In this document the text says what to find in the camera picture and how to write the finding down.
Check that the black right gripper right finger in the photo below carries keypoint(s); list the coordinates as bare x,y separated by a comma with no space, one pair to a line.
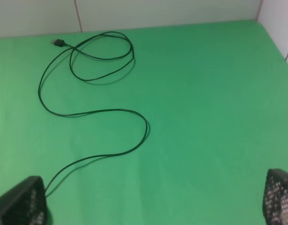
275,198

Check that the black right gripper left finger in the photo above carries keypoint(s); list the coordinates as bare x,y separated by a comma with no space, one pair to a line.
24,204

